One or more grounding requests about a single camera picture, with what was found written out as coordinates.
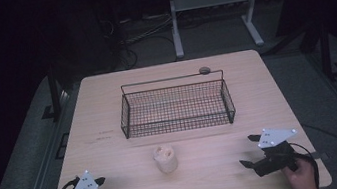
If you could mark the black metal stand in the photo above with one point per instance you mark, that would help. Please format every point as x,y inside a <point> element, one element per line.
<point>325,50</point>
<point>54,94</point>

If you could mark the small grey round object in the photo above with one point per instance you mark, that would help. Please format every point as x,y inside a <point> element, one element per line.
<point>204,70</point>

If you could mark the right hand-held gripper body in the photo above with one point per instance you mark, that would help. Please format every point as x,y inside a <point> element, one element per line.
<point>276,161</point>

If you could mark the person's right hand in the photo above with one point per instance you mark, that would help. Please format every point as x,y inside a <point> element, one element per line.
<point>302,179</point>

